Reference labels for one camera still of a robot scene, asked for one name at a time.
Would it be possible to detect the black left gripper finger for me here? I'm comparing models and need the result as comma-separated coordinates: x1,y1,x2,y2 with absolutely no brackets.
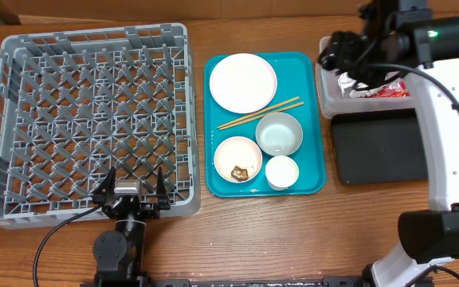
156,167,171,210
91,167,116,206

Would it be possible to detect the white paper napkin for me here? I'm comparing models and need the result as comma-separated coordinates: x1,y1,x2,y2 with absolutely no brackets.
337,73,374,98

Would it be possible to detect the red strawberry cake wrapper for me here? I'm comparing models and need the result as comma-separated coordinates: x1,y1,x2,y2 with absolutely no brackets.
367,80,410,98

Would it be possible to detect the brown food scrap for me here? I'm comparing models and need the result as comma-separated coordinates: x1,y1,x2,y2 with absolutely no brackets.
231,166,249,182

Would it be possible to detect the pink shallow bowl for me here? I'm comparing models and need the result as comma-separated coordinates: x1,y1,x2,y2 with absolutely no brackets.
214,136,263,183

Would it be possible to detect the grey bowl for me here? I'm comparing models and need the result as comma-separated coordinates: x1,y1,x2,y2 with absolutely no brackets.
255,112,304,156

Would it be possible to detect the white cup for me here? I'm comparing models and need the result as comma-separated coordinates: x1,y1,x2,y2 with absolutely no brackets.
265,155,300,191

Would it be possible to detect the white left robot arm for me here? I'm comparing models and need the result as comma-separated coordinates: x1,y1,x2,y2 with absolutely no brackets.
92,167,171,287

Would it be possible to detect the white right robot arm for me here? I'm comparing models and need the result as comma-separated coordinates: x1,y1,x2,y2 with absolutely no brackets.
318,0,459,286

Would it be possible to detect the clear plastic waste bin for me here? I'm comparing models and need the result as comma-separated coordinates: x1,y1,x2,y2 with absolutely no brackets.
315,35,418,120

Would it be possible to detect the wooden chopstick lower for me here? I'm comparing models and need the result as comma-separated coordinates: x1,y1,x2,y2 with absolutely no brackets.
218,101,305,132

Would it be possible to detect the wooden chopstick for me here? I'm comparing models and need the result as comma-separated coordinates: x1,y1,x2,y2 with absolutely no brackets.
217,96,304,130
218,101,305,132

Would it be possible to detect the wooden chopstick upper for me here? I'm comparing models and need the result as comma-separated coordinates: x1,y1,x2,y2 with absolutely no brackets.
217,96,304,130

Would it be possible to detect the grey dish rack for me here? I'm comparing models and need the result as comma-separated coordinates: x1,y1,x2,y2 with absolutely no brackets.
0,23,201,230

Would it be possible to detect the black tray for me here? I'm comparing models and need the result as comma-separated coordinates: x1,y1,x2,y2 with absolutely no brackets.
331,108,428,185

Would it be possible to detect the large white plate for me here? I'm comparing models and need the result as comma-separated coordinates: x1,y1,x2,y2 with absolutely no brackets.
209,53,278,114

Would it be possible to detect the teal plastic tray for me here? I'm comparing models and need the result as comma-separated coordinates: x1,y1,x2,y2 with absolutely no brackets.
204,52,326,198

